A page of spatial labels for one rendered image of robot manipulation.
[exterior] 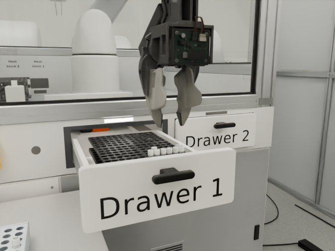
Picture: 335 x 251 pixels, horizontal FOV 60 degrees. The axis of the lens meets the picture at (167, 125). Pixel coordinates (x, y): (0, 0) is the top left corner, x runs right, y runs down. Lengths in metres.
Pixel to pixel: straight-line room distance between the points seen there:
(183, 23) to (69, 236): 0.45
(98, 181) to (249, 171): 0.69
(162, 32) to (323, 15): 2.14
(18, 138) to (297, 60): 2.23
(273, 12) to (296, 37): 1.60
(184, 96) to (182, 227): 0.62
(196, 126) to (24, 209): 0.51
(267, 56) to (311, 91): 1.48
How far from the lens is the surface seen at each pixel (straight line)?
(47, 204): 0.77
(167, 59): 0.39
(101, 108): 0.79
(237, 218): 1.12
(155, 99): 0.44
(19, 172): 0.82
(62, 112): 0.79
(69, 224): 0.67
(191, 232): 1.04
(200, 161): 0.53
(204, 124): 0.90
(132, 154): 0.62
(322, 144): 2.44
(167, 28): 0.39
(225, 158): 0.56
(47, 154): 0.81
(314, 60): 2.49
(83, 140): 0.82
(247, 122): 0.99
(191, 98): 0.46
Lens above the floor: 1.08
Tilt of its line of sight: 12 degrees down
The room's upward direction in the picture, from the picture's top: straight up
